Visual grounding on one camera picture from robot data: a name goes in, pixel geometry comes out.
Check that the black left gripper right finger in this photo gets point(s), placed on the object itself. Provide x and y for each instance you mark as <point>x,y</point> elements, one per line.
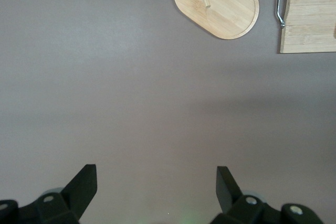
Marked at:
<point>249,211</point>

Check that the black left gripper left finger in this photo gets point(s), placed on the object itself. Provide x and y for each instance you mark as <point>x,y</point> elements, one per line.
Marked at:
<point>52,208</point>

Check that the wooden mug tree rack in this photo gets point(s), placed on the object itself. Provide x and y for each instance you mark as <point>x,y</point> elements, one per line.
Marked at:
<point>231,11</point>

